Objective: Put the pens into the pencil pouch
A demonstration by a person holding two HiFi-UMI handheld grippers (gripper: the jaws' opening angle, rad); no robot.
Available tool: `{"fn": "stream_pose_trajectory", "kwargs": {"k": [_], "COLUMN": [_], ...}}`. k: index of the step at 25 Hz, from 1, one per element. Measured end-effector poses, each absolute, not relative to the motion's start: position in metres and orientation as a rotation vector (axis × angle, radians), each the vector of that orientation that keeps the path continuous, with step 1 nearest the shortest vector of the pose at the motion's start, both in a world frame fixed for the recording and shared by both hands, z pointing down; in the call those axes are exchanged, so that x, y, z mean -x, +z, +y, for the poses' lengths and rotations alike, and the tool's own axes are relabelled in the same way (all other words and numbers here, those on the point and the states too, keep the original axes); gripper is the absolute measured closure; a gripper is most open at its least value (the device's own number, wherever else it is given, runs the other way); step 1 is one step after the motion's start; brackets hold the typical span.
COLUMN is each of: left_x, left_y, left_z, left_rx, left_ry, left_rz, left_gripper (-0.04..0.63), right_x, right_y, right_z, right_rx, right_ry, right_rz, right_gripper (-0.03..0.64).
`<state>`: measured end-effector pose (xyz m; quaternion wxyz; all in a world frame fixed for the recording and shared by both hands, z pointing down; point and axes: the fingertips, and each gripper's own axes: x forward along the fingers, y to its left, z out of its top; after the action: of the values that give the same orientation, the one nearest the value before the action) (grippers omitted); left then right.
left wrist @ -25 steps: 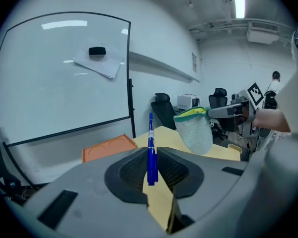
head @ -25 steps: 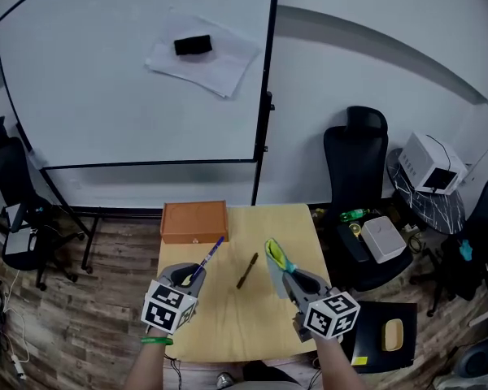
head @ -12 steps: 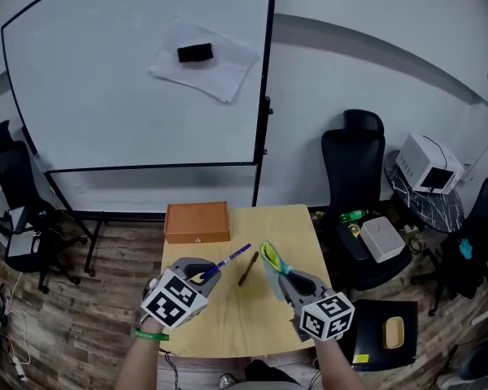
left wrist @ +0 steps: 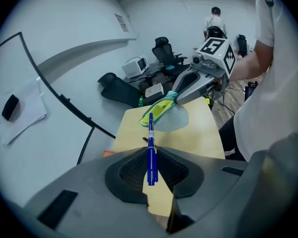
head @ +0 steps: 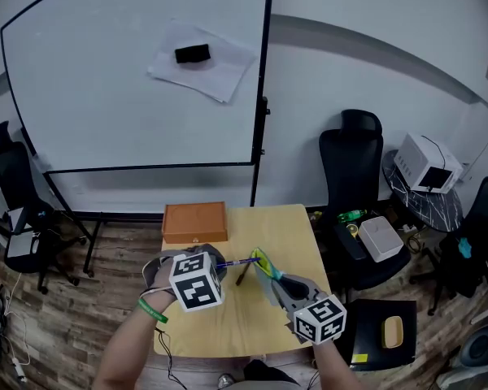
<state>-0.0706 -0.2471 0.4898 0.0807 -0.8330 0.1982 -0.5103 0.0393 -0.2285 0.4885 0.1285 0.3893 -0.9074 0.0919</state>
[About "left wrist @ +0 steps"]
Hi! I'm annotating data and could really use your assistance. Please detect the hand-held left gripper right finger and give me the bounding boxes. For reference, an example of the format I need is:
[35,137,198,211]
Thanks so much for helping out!
[156,146,249,238]

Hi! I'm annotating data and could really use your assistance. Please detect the whiteboard on black stand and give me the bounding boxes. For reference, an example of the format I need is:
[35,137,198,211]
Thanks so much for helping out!
[0,31,117,166]

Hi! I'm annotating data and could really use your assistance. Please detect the white boxy appliance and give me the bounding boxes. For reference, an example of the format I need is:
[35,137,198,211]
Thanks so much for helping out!
[121,56,150,79]

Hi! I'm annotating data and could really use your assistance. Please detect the light blue pouch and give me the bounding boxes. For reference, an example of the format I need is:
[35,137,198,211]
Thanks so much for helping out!
[139,90,190,133]

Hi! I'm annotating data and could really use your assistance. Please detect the person's white shirt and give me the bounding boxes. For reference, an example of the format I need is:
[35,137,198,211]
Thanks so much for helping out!
[233,0,298,162]

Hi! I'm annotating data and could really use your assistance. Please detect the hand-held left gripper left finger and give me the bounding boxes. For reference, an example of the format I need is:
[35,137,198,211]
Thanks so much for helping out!
[22,146,168,238]

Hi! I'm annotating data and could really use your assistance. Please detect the white paper sheets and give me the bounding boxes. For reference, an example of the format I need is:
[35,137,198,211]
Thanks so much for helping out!
[0,76,48,146]

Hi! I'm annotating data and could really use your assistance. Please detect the grey wall trunking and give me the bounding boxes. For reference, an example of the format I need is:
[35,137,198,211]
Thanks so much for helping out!
[36,38,139,77]

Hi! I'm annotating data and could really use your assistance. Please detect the person's right forearm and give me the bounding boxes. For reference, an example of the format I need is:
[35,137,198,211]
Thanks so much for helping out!
[229,38,274,83]

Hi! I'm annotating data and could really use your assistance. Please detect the black whiteboard eraser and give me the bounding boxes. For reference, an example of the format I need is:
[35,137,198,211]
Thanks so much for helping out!
[1,94,21,122]

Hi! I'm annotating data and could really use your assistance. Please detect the white plastic box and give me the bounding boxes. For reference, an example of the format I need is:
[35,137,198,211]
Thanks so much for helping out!
[145,82,165,99]

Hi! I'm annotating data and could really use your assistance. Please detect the blue pen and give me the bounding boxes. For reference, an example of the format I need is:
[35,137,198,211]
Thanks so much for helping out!
[147,112,159,187]

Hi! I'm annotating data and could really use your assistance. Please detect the round black marble table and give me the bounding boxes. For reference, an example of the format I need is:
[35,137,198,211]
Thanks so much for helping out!
[125,62,165,83]

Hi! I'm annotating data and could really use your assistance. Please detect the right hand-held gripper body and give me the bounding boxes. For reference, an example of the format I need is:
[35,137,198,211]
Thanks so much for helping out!
[191,36,237,94]

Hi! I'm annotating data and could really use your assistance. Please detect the wall poster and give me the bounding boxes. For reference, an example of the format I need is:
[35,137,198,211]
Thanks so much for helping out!
[114,13,130,33]

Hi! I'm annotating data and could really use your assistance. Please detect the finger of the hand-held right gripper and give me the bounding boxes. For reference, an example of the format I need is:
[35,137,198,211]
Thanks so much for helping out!
[172,69,211,94]
[176,79,215,106]

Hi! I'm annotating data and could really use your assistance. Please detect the black office chair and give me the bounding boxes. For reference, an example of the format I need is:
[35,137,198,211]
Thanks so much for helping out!
[236,34,248,57]
[97,72,143,108]
[151,36,189,67]

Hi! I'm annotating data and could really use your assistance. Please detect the person's black trousers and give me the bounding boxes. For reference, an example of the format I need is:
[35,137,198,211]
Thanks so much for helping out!
[218,115,247,161]

